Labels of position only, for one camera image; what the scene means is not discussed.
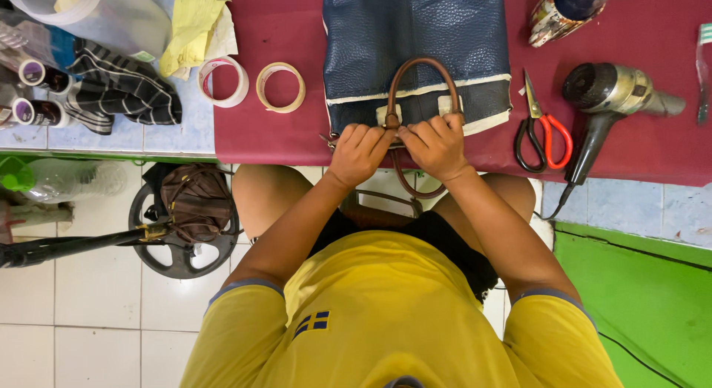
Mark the person's right leg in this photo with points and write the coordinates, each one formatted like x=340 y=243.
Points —
x=509 y=190

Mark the brown folded umbrella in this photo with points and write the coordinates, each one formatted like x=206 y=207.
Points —
x=197 y=202

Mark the black shorts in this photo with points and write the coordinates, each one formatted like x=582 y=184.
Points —
x=445 y=238

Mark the maroon table mat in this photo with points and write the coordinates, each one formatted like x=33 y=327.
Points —
x=623 y=38

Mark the tan masking tape roll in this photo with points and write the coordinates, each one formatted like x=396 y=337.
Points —
x=300 y=90

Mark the yellow shirt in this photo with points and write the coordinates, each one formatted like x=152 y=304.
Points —
x=389 y=321

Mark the patterned ceramic cup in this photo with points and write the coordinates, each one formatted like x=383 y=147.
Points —
x=550 y=21

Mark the brown metal frame stool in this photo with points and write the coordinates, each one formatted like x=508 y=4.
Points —
x=384 y=202

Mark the packaged toothbrush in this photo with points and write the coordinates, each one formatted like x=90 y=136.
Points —
x=704 y=71

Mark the red and black scissors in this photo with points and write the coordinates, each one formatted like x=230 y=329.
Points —
x=538 y=129

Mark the clear tape roll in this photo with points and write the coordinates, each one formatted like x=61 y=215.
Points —
x=242 y=85

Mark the dark striped cloth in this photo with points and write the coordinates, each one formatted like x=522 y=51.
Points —
x=128 y=90

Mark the black round stool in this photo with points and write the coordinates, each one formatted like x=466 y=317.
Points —
x=183 y=260

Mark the translucent plastic container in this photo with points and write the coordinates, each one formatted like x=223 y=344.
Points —
x=122 y=21

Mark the person's right hand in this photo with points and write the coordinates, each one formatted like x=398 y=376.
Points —
x=439 y=152

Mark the silver black hair dryer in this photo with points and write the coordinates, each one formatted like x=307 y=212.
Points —
x=606 y=93

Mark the black tripod pole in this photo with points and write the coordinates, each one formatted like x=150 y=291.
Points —
x=72 y=248

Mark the person's left leg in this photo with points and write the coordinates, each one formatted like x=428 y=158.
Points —
x=267 y=199

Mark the person's left hand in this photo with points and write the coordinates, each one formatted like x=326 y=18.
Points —
x=356 y=157

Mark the yellow cloth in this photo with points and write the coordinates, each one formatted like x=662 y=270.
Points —
x=189 y=26

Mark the clear bottle green cap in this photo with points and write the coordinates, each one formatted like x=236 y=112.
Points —
x=67 y=179

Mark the person's leg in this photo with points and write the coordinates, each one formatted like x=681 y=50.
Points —
x=267 y=199
x=509 y=190

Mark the dark bottle purple cap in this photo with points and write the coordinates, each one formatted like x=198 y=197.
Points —
x=42 y=113
x=47 y=76

